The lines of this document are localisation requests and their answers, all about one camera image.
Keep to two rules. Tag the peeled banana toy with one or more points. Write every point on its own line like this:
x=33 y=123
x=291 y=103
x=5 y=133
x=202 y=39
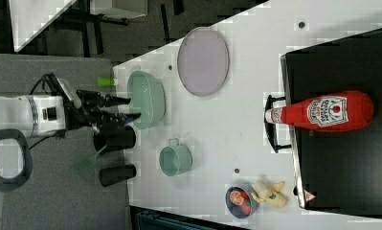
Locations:
x=262 y=193

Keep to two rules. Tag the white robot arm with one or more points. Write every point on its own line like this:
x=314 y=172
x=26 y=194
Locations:
x=44 y=116

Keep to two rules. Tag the green marker on table edge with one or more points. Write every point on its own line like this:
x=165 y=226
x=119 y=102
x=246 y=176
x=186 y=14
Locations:
x=105 y=82

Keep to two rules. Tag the green spatula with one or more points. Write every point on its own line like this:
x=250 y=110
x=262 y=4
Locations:
x=88 y=162

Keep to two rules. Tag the red ketchup bottle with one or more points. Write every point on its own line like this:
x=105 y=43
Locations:
x=336 y=112

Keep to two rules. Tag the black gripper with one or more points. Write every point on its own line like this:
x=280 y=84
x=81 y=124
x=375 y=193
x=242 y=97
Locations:
x=89 y=114

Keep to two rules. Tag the green perforated colander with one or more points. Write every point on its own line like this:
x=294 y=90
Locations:
x=147 y=98

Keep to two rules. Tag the blue bowl with fruit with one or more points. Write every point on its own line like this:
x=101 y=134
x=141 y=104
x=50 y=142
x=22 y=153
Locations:
x=239 y=201

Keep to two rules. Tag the green mug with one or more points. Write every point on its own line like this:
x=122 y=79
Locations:
x=175 y=158

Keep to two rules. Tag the grey round plate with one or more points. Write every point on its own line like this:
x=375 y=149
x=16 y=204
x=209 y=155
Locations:
x=203 y=61

